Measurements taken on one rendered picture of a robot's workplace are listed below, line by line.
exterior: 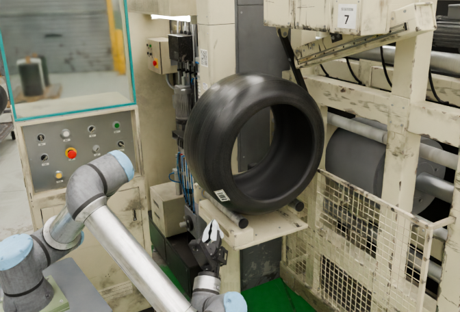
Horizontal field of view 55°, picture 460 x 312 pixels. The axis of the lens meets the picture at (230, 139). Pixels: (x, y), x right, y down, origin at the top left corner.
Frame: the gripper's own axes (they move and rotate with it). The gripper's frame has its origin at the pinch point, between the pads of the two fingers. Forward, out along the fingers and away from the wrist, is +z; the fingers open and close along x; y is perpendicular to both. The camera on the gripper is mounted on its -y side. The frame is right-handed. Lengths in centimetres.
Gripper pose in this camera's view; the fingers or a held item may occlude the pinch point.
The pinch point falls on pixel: (212, 222)
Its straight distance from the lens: 163.0
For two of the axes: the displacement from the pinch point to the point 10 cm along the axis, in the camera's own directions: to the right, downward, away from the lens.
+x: 8.5, -2.2, -4.7
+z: 1.1, -8.1, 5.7
